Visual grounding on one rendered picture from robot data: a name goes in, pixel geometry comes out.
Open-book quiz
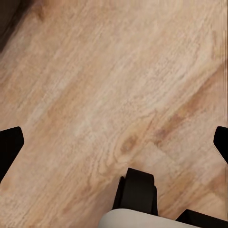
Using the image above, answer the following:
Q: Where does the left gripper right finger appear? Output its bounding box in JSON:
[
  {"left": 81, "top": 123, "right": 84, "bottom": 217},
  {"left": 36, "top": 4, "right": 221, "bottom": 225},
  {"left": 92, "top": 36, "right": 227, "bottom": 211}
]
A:
[{"left": 213, "top": 126, "right": 228, "bottom": 163}]

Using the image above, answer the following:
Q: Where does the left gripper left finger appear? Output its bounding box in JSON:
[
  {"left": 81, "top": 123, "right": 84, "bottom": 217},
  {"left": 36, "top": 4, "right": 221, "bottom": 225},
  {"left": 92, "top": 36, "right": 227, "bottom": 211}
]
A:
[{"left": 0, "top": 126, "right": 24, "bottom": 182}]

